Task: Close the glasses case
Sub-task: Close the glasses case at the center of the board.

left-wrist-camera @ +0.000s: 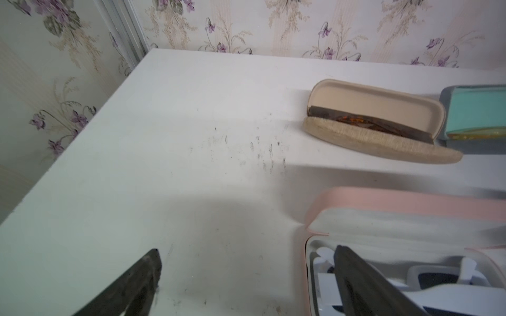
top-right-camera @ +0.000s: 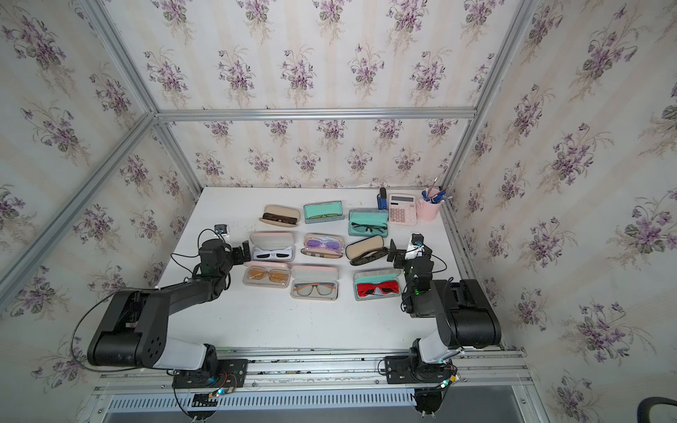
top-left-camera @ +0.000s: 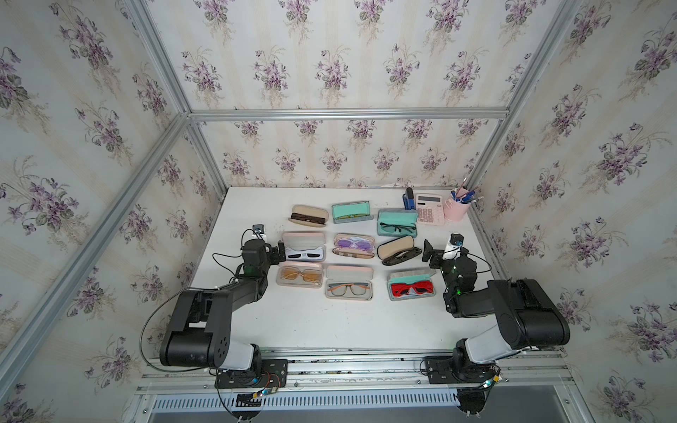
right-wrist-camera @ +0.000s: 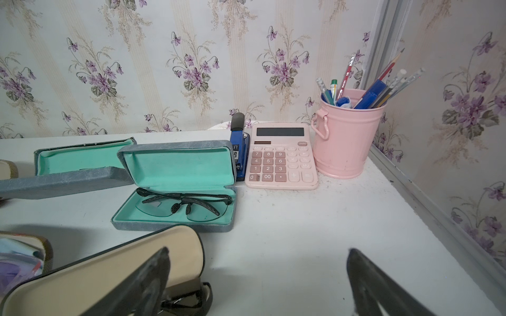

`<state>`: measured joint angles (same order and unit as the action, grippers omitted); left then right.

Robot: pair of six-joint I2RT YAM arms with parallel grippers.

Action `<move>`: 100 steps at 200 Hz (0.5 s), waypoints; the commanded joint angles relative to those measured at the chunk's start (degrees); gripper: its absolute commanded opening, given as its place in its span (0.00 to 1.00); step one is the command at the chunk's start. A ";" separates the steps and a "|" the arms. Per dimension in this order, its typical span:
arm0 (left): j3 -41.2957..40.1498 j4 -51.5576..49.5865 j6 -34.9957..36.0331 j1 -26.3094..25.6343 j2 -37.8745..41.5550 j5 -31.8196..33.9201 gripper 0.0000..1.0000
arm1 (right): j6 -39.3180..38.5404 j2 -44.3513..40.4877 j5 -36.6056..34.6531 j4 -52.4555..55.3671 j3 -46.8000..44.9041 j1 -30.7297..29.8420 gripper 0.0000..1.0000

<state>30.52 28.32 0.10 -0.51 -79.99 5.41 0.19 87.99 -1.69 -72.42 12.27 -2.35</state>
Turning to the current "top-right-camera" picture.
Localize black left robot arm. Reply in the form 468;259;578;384
87;239;251;378

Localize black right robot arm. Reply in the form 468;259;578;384
387;234;502;365

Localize pink case white sunglasses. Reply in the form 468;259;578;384
250;232;295;255

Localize beige case black glasses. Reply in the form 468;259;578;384
345;235;390;266

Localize grey case red sunglasses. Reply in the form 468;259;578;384
353;269;402;301

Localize orange transparent glasses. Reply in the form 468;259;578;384
247;267;289;284

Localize teal case black glasses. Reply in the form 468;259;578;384
348;208;389;237

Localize beige case brown glasses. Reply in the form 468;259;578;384
259;204;301;227

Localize grey orange glasses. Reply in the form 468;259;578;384
294;283;337;297

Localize plaid case purple glasses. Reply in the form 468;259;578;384
301;233;345;259

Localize grey teal-lined glasses case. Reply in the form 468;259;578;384
303;201;345;224

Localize pink calculator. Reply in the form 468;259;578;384
388;193;417;226

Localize pink pen cup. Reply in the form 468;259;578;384
416;198;442;222

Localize blue black stapler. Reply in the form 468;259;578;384
377;187;388;210

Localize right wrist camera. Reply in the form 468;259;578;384
409;234;425;250

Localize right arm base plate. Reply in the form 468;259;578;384
379;355;457;386

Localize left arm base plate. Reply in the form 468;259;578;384
172;359;250;391

